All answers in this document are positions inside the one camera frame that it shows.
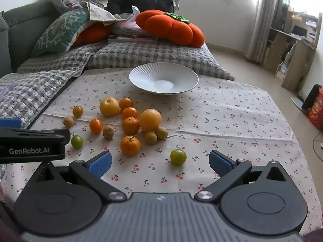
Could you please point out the white floral cloth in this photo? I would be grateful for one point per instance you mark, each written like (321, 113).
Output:
(101, 12)

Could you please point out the small green tomato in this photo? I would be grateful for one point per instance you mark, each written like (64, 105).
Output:
(178, 157)
(77, 142)

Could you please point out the plain orange cushion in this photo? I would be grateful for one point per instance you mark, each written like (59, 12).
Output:
(93, 34)

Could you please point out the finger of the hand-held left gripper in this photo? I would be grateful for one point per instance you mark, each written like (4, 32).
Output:
(10, 123)

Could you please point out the large pale orange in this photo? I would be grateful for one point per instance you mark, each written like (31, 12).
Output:
(150, 119)

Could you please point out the grey checked quilted cover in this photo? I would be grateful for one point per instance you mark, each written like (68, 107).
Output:
(156, 55)
(30, 90)

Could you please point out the orange mandarin with stem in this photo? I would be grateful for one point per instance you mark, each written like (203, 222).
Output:
(130, 146)

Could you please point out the white ribbed plate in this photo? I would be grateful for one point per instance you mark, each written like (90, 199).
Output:
(151, 77)

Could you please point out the black curved object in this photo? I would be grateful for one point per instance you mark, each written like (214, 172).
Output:
(311, 98)

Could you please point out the grey curtain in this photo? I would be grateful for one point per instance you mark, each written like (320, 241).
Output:
(267, 17)

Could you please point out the yellow apple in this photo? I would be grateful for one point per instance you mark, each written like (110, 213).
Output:
(109, 106)

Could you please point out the grey-green sofa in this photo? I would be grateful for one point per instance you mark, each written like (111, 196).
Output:
(20, 30)

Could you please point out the flat stack of books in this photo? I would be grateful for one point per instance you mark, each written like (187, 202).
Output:
(133, 40)

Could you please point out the orange pumpkin cushion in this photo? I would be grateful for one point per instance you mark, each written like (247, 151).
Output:
(169, 27)

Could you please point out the person's maroon clothing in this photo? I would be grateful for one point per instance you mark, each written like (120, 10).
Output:
(6, 221)

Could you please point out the small yellow tomato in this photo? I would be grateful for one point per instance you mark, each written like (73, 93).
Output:
(78, 111)

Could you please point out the translucent plastic bag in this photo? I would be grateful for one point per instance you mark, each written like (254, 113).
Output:
(128, 26)

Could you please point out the green embroidered pillow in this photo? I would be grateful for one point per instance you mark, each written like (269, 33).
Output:
(60, 30)

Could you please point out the red printed bag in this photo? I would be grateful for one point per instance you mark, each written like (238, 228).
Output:
(316, 114)

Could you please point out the grey floral blanket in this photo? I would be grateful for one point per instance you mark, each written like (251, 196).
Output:
(70, 1)

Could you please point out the cherry print tablecloth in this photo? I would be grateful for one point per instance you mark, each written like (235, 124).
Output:
(227, 121)

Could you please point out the wooden shelf unit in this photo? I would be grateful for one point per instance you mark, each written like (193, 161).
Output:
(297, 55)

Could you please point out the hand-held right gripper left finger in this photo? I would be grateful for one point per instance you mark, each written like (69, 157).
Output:
(99, 165)

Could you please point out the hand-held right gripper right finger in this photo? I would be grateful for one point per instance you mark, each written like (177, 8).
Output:
(220, 165)

